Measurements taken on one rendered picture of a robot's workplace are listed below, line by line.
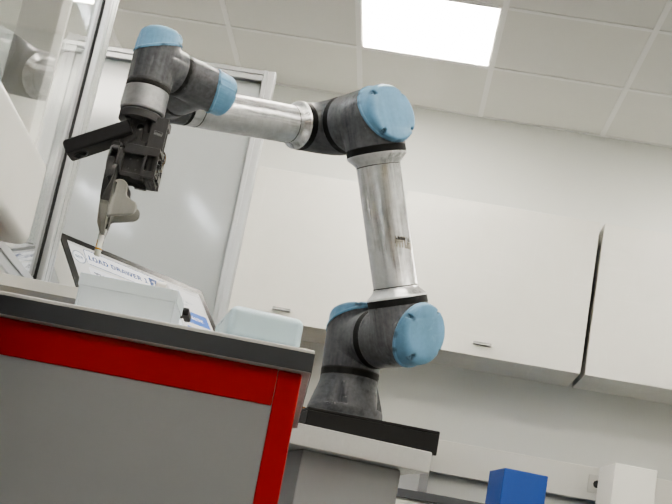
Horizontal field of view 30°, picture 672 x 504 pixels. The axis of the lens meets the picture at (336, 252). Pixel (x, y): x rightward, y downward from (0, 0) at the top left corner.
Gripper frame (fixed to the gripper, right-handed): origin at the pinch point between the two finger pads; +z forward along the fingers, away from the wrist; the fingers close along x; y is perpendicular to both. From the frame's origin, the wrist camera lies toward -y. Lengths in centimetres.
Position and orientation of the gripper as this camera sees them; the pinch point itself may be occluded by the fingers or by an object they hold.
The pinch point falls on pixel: (100, 226)
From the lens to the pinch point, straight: 206.3
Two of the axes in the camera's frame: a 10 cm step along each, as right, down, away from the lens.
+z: -1.9, 9.5, -2.6
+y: 9.8, 1.9, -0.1
